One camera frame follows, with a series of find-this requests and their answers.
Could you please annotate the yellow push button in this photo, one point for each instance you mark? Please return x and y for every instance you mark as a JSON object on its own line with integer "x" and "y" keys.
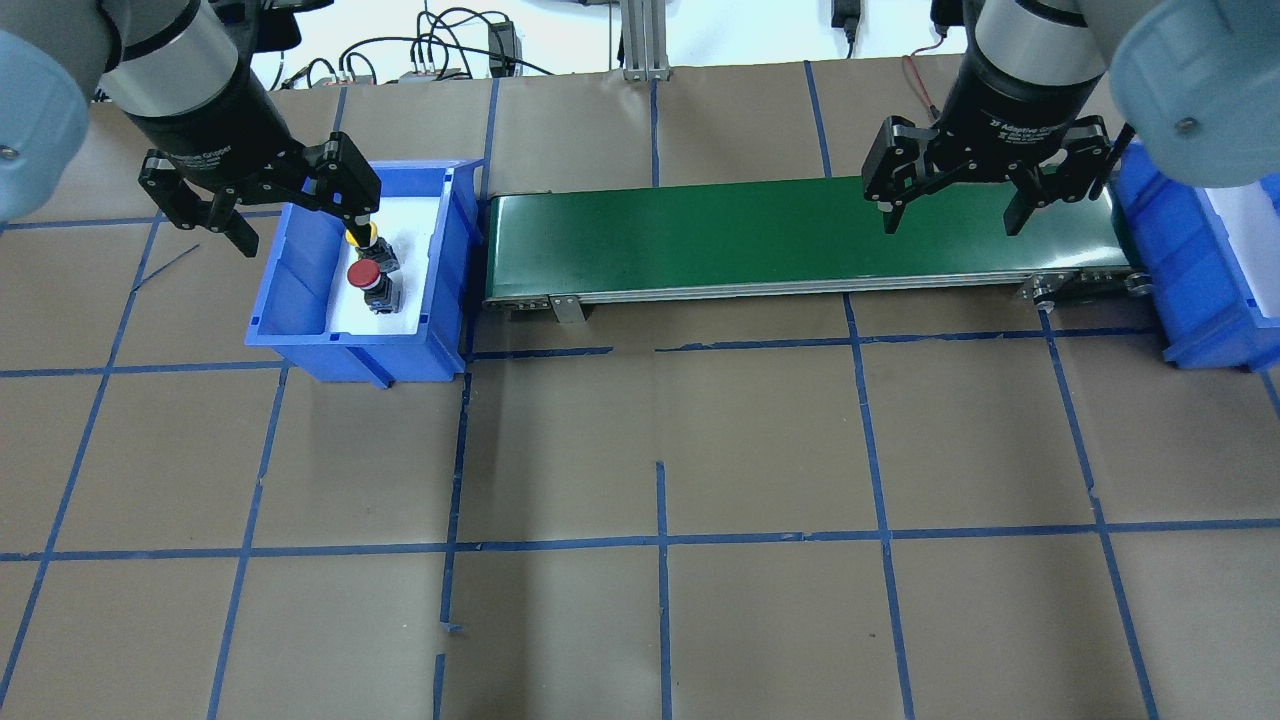
{"x": 370, "y": 245}

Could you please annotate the blue plastic bin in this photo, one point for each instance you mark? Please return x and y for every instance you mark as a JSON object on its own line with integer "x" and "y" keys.
{"x": 1209, "y": 317}
{"x": 307, "y": 311}

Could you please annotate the black power adapter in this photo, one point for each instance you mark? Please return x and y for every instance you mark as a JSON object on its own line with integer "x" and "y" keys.
{"x": 503, "y": 48}

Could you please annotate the red push button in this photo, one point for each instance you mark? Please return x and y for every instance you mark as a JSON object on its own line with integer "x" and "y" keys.
{"x": 381, "y": 295}

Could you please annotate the aluminium frame post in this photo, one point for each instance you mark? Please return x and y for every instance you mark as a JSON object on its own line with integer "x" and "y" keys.
{"x": 644, "y": 41}

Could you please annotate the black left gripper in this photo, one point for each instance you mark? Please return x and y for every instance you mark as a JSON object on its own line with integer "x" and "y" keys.
{"x": 212, "y": 128}

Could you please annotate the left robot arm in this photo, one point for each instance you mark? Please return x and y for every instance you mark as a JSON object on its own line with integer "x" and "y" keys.
{"x": 173, "y": 69}

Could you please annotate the left blue plastic bin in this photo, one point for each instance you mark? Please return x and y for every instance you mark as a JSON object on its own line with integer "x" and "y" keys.
{"x": 307, "y": 311}

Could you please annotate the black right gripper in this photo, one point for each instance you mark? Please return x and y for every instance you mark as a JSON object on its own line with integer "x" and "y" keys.
{"x": 1003, "y": 105}

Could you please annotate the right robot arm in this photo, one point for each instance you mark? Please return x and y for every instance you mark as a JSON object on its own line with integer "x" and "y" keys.
{"x": 1194, "y": 81}

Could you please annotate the green conveyor belt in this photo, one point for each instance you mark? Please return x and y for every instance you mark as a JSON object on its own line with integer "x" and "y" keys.
{"x": 569, "y": 251}

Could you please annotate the right blue plastic bin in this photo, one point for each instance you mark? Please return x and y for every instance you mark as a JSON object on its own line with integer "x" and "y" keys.
{"x": 1209, "y": 317}

